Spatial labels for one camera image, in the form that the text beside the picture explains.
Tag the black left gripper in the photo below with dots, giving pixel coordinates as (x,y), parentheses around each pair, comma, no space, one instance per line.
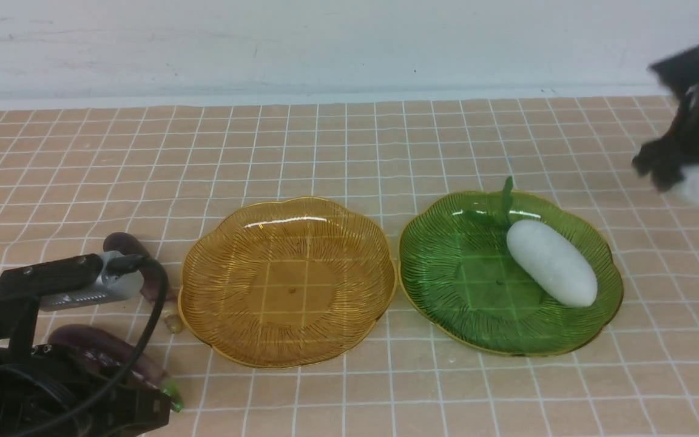
(47,390)

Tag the purple eggplant green stem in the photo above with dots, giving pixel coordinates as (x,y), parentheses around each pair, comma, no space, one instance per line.
(100,348)

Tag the purple eggplant beige stem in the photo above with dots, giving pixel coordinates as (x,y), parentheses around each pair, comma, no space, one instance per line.
(128,244)

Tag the orange checked tablecloth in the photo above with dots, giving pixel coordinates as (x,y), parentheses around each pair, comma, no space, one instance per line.
(168,175)

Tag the green glass plate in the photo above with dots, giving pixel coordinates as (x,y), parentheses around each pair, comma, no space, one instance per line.
(456,270)

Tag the amber glass plate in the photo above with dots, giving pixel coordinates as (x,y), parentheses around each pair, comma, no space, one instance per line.
(286,284)

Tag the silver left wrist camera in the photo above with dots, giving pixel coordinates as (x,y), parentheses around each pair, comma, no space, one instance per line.
(118,279)

